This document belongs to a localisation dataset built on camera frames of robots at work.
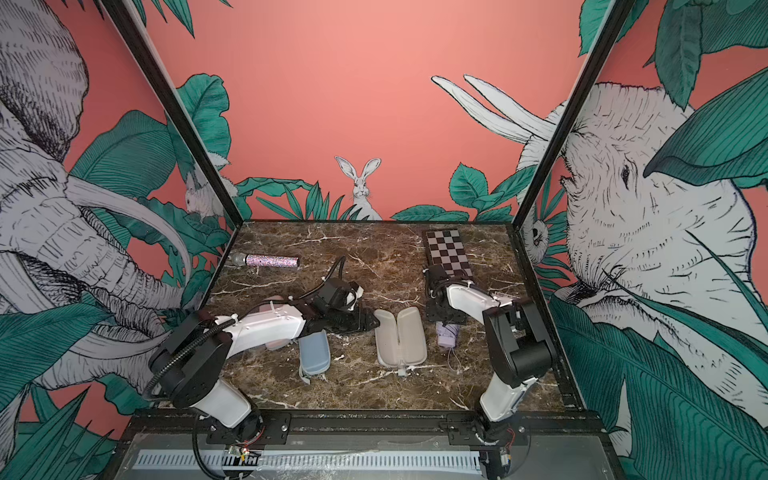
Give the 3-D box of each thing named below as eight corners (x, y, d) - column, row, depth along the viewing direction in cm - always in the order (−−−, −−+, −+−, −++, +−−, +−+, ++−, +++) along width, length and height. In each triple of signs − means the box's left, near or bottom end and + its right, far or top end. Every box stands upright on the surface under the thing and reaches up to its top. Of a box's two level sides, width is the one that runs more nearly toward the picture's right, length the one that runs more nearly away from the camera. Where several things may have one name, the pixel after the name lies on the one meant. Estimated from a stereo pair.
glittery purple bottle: (234, 267, 108) (230, 260, 105) (238, 258, 111) (234, 252, 108) (297, 271, 107) (294, 264, 104) (300, 262, 110) (297, 256, 107)
